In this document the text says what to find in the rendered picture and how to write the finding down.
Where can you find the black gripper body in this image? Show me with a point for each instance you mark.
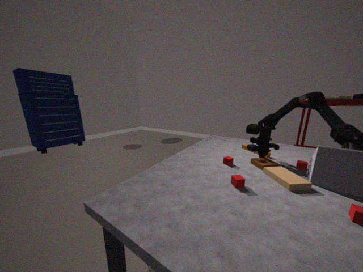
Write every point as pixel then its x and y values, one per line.
pixel 263 144

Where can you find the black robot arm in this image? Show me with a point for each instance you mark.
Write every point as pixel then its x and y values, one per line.
pixel 345 134

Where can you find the red cube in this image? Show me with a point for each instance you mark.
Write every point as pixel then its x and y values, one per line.
pixel 302 165
pixel 356 214
pixel 238 181
pixel 228 160

